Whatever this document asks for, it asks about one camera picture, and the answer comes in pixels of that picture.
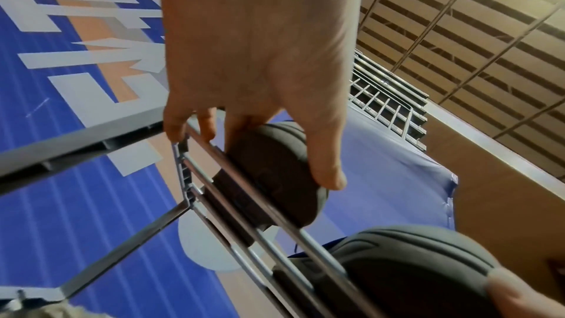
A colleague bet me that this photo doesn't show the person's right hand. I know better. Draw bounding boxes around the person's right hand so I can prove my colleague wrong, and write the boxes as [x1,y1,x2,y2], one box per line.
[484,267,565,318]

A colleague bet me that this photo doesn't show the person's left hand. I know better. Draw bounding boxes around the person's left hand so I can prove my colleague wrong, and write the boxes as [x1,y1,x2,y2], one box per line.
[156,0,370,191]

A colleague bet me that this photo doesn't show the black lug-sole sneaker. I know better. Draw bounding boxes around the black lug-sole sneaker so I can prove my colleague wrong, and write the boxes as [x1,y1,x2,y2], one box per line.
[270,224,502,318]

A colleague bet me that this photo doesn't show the black orange-marked sneaker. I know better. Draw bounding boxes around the black orange-marked sneaker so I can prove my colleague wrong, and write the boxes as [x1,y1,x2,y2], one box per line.
[210,122,331,246]

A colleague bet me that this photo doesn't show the grey metal shoe rack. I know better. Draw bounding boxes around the grey metal shoe rack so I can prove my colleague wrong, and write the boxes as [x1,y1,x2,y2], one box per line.
[0,105,391,318]

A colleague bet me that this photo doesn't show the white metal grid railing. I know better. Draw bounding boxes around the white metal grid railing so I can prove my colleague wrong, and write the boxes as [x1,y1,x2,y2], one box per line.
[348,48,430,153]

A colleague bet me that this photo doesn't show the blue printed banner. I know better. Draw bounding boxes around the blue printed banner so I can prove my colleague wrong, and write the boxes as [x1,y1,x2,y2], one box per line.
[0,0,460,318]

